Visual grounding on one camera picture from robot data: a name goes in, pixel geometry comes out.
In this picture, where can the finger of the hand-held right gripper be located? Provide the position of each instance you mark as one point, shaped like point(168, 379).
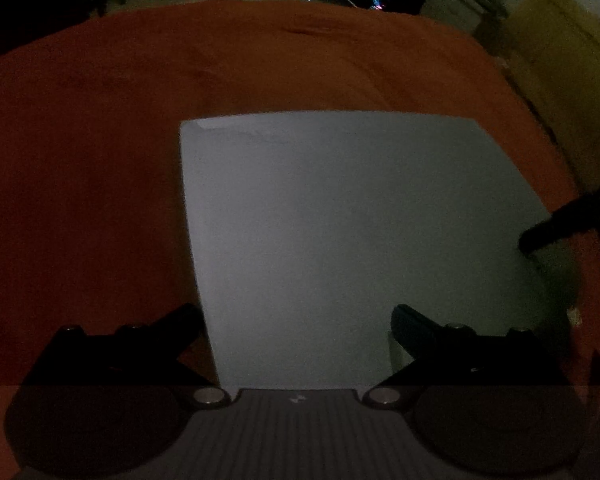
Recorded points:
point(565, 222)

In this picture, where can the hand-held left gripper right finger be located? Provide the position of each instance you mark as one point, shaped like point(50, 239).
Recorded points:
point(407, 325)

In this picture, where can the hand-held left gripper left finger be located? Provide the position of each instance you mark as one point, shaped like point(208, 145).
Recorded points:
point(187, 327)

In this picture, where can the white foam board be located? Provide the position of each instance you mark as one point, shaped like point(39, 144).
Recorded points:
point(340, 235)

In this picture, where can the yellow wooden furniture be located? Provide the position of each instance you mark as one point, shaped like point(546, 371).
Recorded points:
point(570, 60)

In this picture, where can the orange blanket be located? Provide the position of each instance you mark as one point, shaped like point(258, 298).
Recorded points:
point(80, 185)

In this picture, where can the white cabinet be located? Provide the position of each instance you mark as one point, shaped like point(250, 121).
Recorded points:
point(455, 2)

